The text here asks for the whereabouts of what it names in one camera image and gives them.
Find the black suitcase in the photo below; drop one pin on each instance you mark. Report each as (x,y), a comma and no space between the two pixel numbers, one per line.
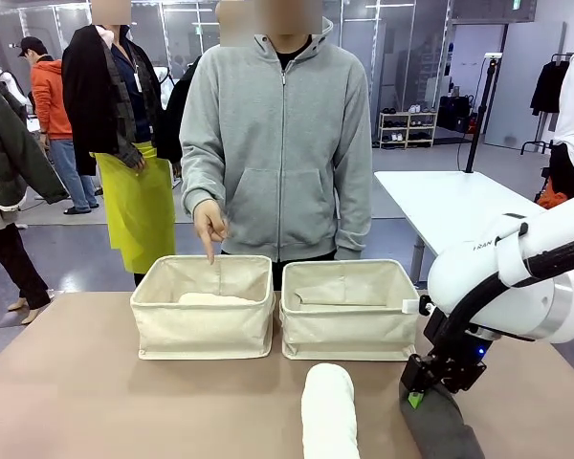
(456,115)

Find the black clothes rack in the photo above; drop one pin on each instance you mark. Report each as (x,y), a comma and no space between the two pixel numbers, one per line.
(536,143)

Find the wooden shoe rack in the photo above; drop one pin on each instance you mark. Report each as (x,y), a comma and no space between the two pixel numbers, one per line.
(406,129)

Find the cream fabric basket white tag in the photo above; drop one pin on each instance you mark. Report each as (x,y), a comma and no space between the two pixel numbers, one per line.
(349,332)

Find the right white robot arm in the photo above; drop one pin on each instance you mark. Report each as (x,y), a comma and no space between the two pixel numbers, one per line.
(531,296)

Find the white side table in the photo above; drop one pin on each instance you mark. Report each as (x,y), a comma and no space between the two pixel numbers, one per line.
(440,201)

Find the white towel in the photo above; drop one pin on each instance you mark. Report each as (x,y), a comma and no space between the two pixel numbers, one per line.
(330,411)

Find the orange cloth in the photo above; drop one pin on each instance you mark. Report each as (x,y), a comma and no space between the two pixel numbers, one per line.
(552,200)

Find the person black jacket yellow apron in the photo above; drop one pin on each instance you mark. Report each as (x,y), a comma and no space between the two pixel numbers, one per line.
(124,201)

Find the person in dark green jacket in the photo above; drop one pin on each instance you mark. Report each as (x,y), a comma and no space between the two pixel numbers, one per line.
(5,158)

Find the pale yellow towel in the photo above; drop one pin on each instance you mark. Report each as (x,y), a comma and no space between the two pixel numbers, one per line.
(215,299)

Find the person in orange hoodie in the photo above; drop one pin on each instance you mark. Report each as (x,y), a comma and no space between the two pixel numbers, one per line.
(50,95)

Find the person's right forearm grey sleeve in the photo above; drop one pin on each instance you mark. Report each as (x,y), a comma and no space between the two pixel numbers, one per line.
(198,177)

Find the person in grey hoodie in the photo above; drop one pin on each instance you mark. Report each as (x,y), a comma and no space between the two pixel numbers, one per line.
(277,143)

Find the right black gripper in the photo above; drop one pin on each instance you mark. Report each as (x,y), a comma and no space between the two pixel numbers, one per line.
(459,365)

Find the person's left forearm grey sleeve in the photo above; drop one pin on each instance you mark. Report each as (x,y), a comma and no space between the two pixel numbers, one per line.
(356,205)

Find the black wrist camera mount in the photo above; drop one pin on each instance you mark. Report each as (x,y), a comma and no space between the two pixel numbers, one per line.
(437,325)

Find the person's right hand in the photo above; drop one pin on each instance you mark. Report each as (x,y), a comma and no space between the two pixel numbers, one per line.
(210,220)

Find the black tripod stand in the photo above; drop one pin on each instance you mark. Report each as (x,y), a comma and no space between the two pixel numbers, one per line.
(478,119)

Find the black hanging garment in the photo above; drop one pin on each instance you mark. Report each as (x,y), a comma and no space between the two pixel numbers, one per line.
(547,91)

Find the dark grey towel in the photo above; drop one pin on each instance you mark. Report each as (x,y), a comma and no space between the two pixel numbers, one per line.
(440,425)

